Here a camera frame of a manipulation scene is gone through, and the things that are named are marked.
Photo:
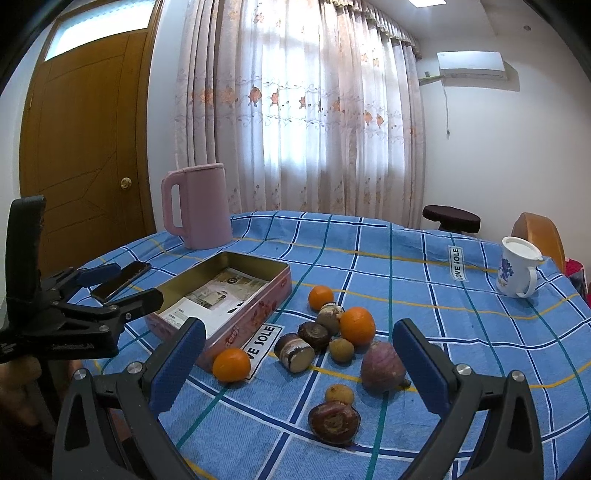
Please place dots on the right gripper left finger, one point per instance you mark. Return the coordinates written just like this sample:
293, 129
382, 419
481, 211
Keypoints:
108, 426

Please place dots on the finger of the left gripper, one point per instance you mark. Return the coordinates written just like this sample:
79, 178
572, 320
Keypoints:
70, 280
106, 318

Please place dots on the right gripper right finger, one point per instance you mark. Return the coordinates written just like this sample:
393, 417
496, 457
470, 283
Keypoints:
509, 445

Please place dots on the purple round fruit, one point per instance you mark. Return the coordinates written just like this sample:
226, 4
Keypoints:
382, 369

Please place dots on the cut brown cylinder fruit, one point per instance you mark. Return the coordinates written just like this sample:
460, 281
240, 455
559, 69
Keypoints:
294, 353

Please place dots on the dark passion fruit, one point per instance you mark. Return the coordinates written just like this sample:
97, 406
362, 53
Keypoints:
334, 422

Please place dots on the small brown longan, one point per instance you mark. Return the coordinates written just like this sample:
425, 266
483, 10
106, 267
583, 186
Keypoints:
341, 393
341, 350

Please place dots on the large orange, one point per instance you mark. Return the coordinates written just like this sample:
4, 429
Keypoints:
358, 326

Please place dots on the left hand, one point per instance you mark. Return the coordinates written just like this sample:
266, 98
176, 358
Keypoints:
34, 391

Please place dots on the black smartphone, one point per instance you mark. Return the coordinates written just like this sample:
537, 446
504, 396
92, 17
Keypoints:
110, 288

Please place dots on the paper leaflet in tin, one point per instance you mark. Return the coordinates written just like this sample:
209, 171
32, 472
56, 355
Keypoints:
215, 302

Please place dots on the brown wooden door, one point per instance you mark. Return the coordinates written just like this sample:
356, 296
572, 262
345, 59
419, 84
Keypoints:
78, 150

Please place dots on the pink floral tin box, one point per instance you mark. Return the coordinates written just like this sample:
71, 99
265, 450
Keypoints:
248, 320

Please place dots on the pink electric kettle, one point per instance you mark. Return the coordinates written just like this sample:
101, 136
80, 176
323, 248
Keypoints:
204, 210

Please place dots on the white mug blue print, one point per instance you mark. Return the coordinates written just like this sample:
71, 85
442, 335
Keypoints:
517, 273

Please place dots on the dark brown mangosteen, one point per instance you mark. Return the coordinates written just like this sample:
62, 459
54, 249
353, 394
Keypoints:
315, 335

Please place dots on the small far orange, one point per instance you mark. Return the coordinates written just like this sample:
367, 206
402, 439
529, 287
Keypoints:
319, 296

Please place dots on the brown leather armchair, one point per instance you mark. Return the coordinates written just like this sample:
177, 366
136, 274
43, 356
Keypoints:
543, 233

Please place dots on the dark round stool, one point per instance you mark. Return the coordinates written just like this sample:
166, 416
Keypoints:
452, 219

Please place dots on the sheer floral curtain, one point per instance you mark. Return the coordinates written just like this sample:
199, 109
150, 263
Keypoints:
309, 105

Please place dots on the white air conditioner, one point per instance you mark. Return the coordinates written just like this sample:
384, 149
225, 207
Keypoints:
472, 64

